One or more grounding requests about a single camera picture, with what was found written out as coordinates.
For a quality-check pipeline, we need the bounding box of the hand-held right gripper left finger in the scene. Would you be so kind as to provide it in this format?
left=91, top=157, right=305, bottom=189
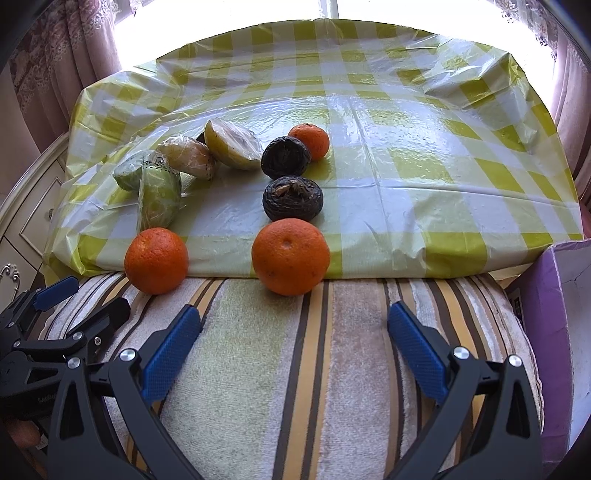
left=46, top=305, right=202, bottom=480

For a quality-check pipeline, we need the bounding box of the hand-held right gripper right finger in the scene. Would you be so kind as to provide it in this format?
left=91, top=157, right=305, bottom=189
left=388, top=302, right=543, bottom=480

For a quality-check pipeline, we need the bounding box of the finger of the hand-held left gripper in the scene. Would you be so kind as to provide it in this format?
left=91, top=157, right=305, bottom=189
left=11, top=298, right=131, bottom=365
left=0, top=276, right=80, bottom=344

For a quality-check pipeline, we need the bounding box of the medium orange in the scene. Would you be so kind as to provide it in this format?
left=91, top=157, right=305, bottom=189
left=124, top=227, right=190, bottom=296

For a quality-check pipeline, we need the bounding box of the large green fruit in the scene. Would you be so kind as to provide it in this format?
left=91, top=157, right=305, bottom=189
left=137, top=164, right=183, bottom=230

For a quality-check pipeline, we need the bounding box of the purple cardboard box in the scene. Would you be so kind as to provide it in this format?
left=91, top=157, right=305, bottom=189
left=505, top=237, right=591, bottom=467

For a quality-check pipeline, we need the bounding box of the small green fruit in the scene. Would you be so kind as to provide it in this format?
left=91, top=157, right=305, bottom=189
left=113, top=154, right=155, bottom=192

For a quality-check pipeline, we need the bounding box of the large orange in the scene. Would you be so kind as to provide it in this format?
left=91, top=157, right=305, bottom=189
left=252, top=218, right=331, bottom=297

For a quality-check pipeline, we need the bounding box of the small halved pomelo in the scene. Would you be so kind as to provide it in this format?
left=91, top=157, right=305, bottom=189
left=157, top=137, right=217, bottom=180

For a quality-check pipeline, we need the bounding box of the dark wrinkled fruit rough stem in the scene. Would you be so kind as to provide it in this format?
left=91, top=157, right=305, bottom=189
left=262, top=175, right=325, bottom=222

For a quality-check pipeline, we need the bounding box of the large halved pomelo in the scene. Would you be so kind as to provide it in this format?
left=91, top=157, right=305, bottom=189
left=204, top=118, right=264, bottom=171

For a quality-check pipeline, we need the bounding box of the small orange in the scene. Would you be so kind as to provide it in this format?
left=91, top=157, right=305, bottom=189
left=288, top=123, right=330, bottom=162

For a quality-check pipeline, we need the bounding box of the white dresser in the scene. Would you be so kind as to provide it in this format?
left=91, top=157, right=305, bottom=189
left=0, top=134, right=72, bottom=301

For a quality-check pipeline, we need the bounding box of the striped towel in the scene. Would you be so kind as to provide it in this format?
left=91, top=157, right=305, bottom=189
left=44, top=272, right=541, bottom=480

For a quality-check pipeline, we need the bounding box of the yellow checkered plastic tablecloth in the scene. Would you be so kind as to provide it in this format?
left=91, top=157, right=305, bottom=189
left=44, top=18, right=585, bottom=282

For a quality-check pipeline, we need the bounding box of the pink patterned curtain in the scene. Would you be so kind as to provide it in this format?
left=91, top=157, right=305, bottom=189
left=9, top=0, right=125, bottom=153
left=545, top=28, right=591, bottom=204

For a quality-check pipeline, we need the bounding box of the floral lace sheer curtain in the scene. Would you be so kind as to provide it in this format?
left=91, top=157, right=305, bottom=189
left=111, top=0, right=561, bottom=75

